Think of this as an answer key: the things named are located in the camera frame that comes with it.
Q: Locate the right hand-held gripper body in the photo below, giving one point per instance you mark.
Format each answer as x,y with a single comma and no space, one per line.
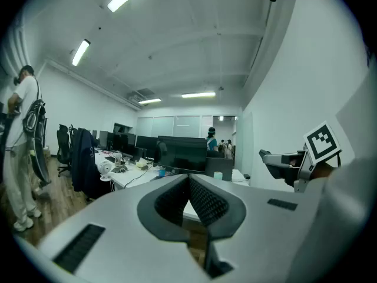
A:
322,141

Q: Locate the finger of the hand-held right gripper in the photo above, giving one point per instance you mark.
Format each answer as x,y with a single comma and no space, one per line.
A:
272,161

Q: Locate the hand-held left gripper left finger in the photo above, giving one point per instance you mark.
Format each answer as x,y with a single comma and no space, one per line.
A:
117,246

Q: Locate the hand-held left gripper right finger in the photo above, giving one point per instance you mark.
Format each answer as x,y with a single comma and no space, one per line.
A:
259,234

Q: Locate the person's right hand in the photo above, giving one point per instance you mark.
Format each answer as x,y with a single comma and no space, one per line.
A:
321,170

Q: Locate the black power adapter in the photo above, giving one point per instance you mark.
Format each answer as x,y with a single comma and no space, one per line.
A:
247,176

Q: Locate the small white desk fan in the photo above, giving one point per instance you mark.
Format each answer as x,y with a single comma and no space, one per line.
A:
104,168

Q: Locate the blue packet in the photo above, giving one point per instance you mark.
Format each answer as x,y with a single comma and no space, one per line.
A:
162,172

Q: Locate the clear glass jar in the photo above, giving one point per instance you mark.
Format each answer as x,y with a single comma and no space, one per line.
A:
118,159

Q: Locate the large black monitor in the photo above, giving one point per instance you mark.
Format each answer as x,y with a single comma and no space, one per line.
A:
184,153

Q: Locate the black office chair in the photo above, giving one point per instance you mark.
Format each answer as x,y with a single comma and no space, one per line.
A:
63,146

